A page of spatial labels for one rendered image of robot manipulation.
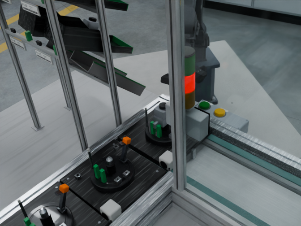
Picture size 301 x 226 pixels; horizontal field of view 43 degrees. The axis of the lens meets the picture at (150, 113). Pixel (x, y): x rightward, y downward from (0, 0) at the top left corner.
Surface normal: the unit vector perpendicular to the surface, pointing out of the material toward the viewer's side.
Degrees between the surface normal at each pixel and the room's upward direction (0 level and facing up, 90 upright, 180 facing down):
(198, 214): 90
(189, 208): 90
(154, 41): 0
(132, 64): 0
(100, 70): 90
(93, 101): 0
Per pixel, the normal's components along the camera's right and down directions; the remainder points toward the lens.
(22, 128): -0.07, -0.78
